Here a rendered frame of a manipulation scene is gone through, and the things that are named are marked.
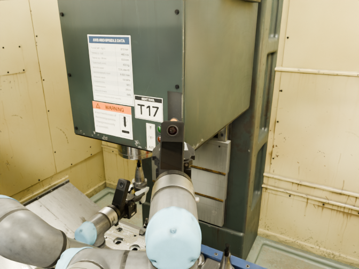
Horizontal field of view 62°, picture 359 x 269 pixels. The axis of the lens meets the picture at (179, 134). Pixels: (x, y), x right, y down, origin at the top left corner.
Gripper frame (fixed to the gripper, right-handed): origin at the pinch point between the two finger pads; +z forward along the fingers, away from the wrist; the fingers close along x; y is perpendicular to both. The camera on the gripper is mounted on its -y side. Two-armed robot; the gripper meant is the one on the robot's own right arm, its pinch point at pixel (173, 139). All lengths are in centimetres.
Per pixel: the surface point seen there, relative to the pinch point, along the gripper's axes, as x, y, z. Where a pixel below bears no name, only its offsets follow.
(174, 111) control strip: 0.4, -3.2, 12.9
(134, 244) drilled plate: -19, 72, 48
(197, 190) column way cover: 13, 62, 79
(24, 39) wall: -88, -17, 120
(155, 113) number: -5.1, -1.5, 16.1
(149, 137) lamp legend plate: -7.4, 6.3, 17.4
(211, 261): 13, 50, 13
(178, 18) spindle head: 1.3, -27.0, 12.7
